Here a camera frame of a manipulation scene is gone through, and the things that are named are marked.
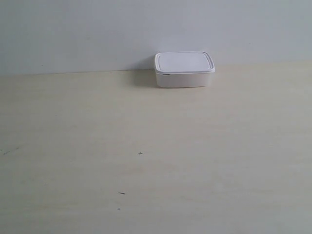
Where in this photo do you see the white lidded plastic container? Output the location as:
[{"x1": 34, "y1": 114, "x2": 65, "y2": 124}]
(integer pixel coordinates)
[{"x1": 154, "y1": 51, "x2": 215, "y2": 88}]

